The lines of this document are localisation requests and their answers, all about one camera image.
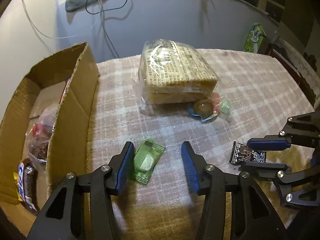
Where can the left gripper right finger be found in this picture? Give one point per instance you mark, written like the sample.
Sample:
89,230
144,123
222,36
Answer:
253,215

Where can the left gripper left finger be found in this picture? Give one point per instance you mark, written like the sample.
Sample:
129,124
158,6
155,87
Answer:
63,214

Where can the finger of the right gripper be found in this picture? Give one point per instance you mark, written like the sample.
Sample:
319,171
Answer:
300,130
296,190

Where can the black patterned candy packet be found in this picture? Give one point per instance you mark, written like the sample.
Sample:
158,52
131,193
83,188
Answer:
241,153

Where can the large Snickers bar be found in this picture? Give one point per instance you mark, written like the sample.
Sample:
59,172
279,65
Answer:
27,176

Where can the small green candy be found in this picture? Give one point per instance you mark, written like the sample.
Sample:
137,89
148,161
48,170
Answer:
224,107

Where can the green candy packet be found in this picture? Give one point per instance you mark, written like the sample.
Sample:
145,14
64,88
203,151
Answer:
145,160

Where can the cracker pack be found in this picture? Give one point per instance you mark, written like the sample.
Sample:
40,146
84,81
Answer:
171,72

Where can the yellow candy packet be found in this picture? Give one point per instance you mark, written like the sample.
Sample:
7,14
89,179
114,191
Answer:
17,186

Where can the small Snickers bar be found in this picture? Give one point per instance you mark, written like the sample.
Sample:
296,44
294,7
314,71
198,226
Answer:
67,81

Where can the plaid table cloth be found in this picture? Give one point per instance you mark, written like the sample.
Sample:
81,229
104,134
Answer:
262,96

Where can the green snack bag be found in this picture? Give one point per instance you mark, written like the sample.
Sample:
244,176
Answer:
254,39

